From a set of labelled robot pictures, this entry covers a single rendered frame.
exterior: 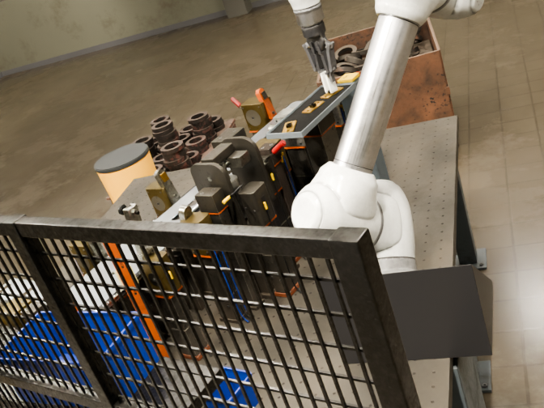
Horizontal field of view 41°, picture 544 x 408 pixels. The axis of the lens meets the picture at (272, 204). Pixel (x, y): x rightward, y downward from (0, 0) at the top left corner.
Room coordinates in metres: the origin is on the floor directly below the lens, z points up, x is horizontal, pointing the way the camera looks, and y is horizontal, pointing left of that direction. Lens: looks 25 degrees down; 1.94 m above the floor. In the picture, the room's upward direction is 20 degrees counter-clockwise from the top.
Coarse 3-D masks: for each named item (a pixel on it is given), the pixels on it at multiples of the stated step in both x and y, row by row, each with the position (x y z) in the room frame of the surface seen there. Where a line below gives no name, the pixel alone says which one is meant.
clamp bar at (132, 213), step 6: (132, 204) 1.82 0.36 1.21; (120, 210) 1.83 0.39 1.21; (126, 210) 1.80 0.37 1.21; (132, 210) 1.80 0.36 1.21; (138, 210) 1.82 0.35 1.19; (126, 216) 1.80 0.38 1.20; (132, 216) 1.80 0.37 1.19; (138, 216) 1.82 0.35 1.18; (138, 246) 1.81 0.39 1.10; (138, 252) 1.82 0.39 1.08; (150, 252) 1.83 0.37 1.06
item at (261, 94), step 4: (260, 88) 2.80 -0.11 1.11; (256, 92) 2.80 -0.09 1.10; (260, 92) 2.79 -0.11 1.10; (264, 92) 2.80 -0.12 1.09; (260, 96) 2.79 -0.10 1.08; (264, 96) 2.79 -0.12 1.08; (260, 100) 2.79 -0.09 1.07; (264, 100) 2.79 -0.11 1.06; (268, 100) 2.80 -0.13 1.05; (268, 104) 2.79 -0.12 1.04; (268, 108) 2.78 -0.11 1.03; (272, 108) 2.80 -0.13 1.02; (268, 112) 2.78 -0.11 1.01; (272, 112) 2.78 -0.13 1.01; (272, 116) 2.78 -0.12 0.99
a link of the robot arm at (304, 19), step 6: (312, 6) 2.26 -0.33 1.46; (318, 6) 2.27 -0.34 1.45; (294, 12) 2.29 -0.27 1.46; (300, 12) 2.27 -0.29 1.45; (306, 12) 2.26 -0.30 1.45; (312, 12) 2.26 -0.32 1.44; (318, 12) 2.26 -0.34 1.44; (300, 18) 2.27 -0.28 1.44; (306, 18) 2.26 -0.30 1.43; (312, 18) 2.26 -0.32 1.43; (318, 18) 2.26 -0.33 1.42; (300, 24) 2.28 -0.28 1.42; (306, 24) 2.26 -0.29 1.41; (312, 24) 2.27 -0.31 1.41
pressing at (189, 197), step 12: (264, 132) 2.61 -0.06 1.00; (228, 168) 2.38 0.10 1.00; (192, 192) 2.29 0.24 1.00; (180, 204) 2.22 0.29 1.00; (168, 216) 2.16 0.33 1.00; (108, 264) 1.97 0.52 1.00; (132, 264) 1.92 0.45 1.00; (84, 276) 1.95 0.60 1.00; (96, 276) 1.92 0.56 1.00; (108, 276) 1.89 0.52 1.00; (72, 288) 1.90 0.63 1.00; (84, 288) 1.87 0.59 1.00; (108, 288) 1.82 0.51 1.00; (96, 300) 1.77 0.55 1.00; (108, 300) 1.74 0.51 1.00
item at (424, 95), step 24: (336, 48) 4.90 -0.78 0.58; (360, 48) 4.86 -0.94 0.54; (432, 48) 4.64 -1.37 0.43; (336, 72) 4.23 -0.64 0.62; (360, 72) 4.00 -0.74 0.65; (408, 72) 3.93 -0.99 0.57; (432, 72) 3.89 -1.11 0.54; (408, 96) 3.94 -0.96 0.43; (432, 96) 3.90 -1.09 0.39; (408, 120) 3.94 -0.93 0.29
